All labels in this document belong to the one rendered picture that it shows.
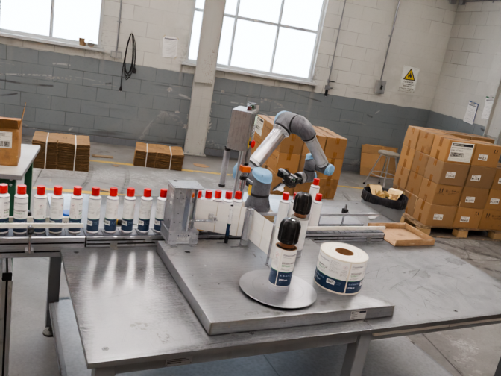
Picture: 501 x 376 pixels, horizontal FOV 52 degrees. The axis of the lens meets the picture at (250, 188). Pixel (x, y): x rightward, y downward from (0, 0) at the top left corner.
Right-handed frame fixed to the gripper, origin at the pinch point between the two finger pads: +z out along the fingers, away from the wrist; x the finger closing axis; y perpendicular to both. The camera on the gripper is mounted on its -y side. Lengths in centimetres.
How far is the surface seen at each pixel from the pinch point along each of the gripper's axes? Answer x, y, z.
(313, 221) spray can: -4, 54, 23
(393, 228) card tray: 8, 63, -48
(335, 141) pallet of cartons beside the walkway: 45, -141, -252
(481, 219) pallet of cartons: 88, 8, -370
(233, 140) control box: -42, 28, 69
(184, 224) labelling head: -7, 40, 98
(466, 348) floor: 88, 117, -112
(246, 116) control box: -54, 29, 66
